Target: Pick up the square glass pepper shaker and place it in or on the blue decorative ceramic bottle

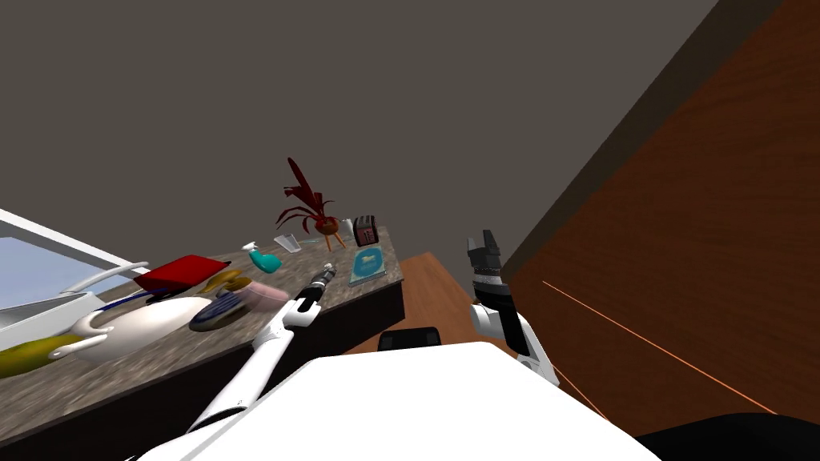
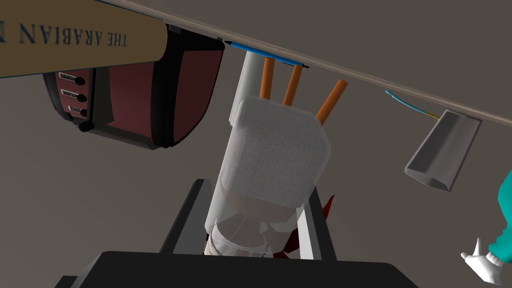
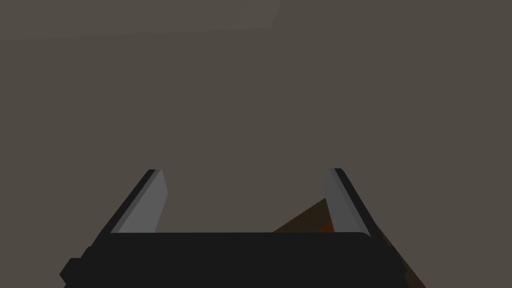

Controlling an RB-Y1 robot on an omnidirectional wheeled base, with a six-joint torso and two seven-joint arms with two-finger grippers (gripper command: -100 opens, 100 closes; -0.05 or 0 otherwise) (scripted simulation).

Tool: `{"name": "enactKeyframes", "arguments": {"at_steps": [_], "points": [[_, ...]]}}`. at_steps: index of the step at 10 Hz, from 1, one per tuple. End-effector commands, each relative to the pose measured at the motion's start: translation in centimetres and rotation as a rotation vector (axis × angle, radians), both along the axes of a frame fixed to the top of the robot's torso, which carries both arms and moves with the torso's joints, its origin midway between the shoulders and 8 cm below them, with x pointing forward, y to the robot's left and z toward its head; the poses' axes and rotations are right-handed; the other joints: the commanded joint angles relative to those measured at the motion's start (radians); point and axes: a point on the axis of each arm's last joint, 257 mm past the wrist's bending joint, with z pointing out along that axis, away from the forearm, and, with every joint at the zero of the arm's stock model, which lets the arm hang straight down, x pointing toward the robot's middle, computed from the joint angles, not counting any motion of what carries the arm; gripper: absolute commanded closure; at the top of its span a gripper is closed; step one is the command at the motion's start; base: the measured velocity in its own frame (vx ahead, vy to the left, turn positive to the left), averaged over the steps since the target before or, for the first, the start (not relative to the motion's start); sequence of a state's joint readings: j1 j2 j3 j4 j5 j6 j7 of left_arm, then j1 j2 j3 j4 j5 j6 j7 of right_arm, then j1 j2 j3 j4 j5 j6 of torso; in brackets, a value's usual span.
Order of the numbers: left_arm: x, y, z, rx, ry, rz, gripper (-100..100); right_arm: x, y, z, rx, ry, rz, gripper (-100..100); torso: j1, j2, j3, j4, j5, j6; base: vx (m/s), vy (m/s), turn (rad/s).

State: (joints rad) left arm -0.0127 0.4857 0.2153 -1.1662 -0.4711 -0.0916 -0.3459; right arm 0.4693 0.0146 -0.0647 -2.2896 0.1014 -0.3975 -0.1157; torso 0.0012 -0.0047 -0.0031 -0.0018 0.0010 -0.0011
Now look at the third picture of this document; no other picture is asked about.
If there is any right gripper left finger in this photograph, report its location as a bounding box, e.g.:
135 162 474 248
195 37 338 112
98 168 169 235

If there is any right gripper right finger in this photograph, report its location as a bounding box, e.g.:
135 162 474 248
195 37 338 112
324 167 380 238

